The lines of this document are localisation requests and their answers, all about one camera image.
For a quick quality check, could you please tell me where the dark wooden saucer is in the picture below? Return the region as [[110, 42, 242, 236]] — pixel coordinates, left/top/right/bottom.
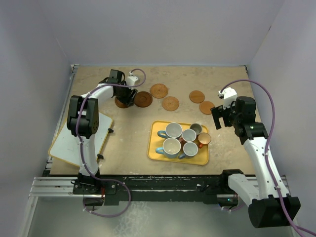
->
[[115, 97, 129, 109], [134, 91, 153, 108]]

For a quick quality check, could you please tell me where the woven rattan coaster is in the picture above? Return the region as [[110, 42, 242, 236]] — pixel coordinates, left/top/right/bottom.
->
[[162, 96, 179, 111], [150, 83, 168, 99]]

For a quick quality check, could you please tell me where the light wooden coaster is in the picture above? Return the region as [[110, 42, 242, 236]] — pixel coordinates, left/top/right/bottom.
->
[[199, 101, 215, 115], [189, 90, 205, 103]]

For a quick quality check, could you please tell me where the blue mug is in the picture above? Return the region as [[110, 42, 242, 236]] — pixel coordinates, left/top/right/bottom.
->
[[156, 138, 181, 158], [157, 122, 183, 139], [178, 142, 198, 159]]

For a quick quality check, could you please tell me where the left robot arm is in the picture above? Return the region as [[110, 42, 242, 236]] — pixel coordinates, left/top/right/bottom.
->
[[66, 69, 146, 194]]

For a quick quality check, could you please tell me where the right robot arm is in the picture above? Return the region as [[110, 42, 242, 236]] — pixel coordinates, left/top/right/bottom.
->
[[211, 95, 301, 228]]

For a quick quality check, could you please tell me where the small grey cup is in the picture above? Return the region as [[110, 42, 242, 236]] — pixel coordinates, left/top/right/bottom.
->
[[190, 123, 202, 136]]

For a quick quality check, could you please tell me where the orange copper mug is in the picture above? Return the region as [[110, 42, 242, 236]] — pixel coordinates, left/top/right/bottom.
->
[[197, 132, 211, 149]]

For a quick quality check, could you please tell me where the pink printed mug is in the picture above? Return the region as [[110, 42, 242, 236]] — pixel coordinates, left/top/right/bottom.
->
[[179, 129, 197, 146]]

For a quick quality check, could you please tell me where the yellow tray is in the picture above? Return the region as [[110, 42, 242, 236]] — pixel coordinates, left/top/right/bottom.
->
[[147, 120, 209, 165]]

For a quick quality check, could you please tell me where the yellow framed whiteboard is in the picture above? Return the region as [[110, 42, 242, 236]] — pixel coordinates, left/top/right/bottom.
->
[[48, 113, 113, 166]]

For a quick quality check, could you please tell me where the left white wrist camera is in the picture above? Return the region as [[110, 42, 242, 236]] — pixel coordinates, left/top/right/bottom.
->
[[125, 72, 140, 88]]

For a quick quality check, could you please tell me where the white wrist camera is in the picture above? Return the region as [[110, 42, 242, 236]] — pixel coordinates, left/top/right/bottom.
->
[[218, 87, 237, 110], [125, 72, 140, 88]]

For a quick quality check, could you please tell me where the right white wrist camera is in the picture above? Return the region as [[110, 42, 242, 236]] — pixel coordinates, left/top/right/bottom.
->
[[218, 87, 237, 110]]

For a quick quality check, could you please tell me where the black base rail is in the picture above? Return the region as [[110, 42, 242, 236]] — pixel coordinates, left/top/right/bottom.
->
[[71, 168, 260, 206]]

